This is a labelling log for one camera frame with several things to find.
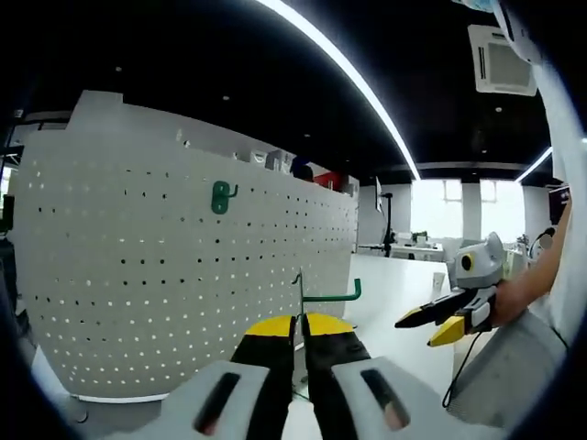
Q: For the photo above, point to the white office desk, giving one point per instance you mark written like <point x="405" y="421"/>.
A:
<point x="413" y="253"/>

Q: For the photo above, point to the ceiling air conditioner unit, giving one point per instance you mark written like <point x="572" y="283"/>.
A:
<point x="504" y="64"/>

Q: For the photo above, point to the white perforated mounting plate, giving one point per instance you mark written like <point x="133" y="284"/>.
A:
<point x="160" y="275"/>

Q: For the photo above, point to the grey mesh office chair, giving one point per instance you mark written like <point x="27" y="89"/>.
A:
<point x="504" y="366"/>

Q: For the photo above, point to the green hook assembly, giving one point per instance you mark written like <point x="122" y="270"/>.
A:
<point x="335" y="298"/>
<point x="220" y="201"/>

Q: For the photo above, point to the white partition panel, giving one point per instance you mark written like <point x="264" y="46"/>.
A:
<point x="96" y="110"/>

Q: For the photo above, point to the long ceiling light strip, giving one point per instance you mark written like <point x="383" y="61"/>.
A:
<point x="280" y="7"/>

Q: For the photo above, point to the person's right hand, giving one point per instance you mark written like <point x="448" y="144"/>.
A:
<point x="511" y="302"/>

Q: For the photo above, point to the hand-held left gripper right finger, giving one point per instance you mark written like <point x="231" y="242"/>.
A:
<point x="335" y="348"/>

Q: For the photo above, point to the black tripod stand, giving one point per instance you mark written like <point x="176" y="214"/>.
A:
<point x="388" y="229"/>

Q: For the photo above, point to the short ceiling light strip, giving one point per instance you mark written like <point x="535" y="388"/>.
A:
<point x="536" y="162"/>

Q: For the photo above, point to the dark display screen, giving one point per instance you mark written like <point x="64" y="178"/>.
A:
<point x="558" y="201"/>

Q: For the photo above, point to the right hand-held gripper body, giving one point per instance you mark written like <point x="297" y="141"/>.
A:
<point x="481" y="270"/>

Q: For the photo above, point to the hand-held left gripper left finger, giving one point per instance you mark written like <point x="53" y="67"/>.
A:
<point x="266" y="348"/>

